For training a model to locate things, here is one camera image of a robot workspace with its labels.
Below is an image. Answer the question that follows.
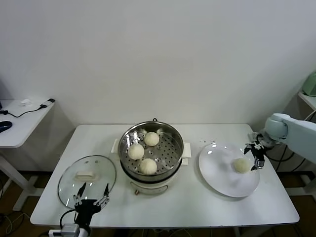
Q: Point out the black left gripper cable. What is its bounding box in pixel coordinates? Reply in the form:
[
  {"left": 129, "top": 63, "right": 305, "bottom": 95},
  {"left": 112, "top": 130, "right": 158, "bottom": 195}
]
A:
[{"left": 60, "top": 209, "right": 77, "bottom": 229}]

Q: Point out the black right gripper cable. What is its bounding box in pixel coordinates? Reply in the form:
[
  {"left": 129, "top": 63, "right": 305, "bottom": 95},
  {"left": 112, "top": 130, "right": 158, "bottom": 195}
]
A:
[{"left": 256, "top": 134, "right": 288, "bottom": 161}]

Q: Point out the white table with slanted leg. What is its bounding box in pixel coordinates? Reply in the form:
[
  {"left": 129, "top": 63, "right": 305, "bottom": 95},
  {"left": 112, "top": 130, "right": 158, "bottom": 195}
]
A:
[{"left": 297, "top": 90, "right": 316, "bottom": 121}]

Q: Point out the cream electric cooking pot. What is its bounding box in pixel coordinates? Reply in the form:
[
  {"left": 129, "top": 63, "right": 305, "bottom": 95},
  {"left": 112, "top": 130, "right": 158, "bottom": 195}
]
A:
[{"left": 111, "top": 138, "right": 193, "bottom": 196}]

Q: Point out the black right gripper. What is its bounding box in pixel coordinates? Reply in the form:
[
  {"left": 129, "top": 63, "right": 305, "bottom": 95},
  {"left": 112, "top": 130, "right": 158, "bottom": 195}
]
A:
[{"left": 243, "top": 142, "right": 266, "bottom": 171}]

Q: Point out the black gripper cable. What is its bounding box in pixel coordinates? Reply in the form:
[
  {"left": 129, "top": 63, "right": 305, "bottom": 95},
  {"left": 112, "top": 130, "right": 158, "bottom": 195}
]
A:
[
  {"left": 256, "top": 134, "right": 288, "bottom": 161},
  {"left": 60, "top": 209, "right": 77, "bottom": 229}
]

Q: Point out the white round plate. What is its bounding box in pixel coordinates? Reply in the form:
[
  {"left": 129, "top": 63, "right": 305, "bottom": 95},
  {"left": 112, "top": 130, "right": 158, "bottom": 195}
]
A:
[{"left": 198, "top": 142, "right": 261, "bottom": 198}]

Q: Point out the pale green appliance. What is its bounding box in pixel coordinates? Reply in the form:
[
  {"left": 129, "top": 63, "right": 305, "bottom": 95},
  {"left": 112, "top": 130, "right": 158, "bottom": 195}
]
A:
[{"left": 302, "top": 71, "right": 316, "bottom": 96}]

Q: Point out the white steamed baozi bun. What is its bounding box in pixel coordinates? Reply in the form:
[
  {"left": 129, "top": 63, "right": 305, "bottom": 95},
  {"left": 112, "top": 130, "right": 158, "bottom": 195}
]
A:
[
  {"left": 144, "top": 132, "right": 160, "bottom": 147},
  {"left": 127, "top": 143, "right": 145, "bottom": 160},
  {"left": 233, "top": 158, "right": 251, "bottom": 173},
  {"left": 139, "top": 158, "right": 158, "bottom": 175}
]

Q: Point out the glass pot lid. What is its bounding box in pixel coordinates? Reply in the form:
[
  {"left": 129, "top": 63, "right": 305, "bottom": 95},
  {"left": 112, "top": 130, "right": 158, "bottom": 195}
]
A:
[{"left": 58, "top": 155, "right": 117, "bottom": 207}]

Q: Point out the black cable with plug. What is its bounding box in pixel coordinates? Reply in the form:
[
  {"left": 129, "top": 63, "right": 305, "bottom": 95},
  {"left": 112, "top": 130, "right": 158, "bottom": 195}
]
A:
[{"left": 0, "top": 98, "right": 55, "bottom": 119}]

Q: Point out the black power adapter cable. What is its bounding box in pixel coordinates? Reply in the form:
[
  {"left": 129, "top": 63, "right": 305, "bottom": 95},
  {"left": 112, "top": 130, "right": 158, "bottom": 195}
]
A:
[{"left": 275, "top": 145, "right": 312, "bottom": 173}]

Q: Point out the perforated steel steamer basket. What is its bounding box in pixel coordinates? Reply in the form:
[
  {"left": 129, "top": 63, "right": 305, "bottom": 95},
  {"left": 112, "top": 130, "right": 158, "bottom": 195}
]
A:
[{"left": 118, "top": 120, "right": 185, "bottom": 176}]

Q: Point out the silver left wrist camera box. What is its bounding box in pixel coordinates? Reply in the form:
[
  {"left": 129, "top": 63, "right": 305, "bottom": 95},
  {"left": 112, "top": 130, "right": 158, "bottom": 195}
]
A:
[{"left": 48, "top": 223, "right": 80, "bottom": 237}]

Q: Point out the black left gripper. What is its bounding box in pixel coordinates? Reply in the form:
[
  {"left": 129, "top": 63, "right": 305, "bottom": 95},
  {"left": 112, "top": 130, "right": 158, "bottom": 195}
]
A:
[{"left": 73, "top": 182, "right": 110, "bottom": 227}]

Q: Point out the white side table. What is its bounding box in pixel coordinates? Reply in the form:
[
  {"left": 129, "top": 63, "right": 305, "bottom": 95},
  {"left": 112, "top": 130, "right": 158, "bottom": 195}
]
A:
[{"left": 0, "top": 98, "right": 56, "bottom": 212}]

